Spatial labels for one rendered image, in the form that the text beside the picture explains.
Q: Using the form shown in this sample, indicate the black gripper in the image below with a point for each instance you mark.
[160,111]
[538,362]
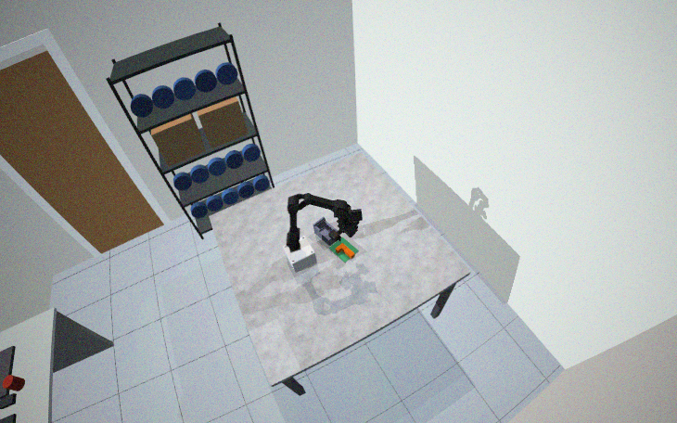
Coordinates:
[335,235]

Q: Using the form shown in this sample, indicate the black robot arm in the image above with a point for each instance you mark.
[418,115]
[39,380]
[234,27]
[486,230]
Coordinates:
[340,208]

